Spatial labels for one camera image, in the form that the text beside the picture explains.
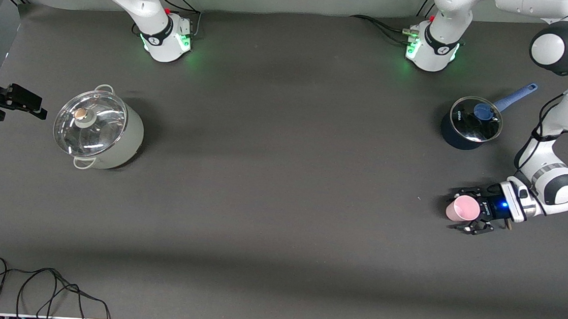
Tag pink plastic cup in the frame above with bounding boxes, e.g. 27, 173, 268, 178
445, 194, 482, 223

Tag glass lid with cork knob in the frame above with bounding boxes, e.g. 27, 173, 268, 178
52, 88, 129, 160

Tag dark blue saucepan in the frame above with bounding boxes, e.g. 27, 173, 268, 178
439, 77, 539, 155

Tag glass lid with blue knob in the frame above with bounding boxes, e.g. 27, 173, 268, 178
448, 95, 505, 144

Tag grey two-handled cooking pot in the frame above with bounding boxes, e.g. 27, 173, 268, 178
51, 81, 147, 173

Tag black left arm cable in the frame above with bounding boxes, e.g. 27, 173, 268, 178
514, 0, 568, 175

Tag thin black tangled cable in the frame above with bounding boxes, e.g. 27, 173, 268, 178
0, 257, 115, 319

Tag black right arm base cables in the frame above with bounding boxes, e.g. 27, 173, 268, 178
155, 0, 204, 40

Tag black arm base cables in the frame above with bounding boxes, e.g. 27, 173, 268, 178
155, 0, 204, 40
349, 0, 440, 48

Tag black left arm base cables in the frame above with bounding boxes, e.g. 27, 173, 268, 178
349, 0, 440, 48

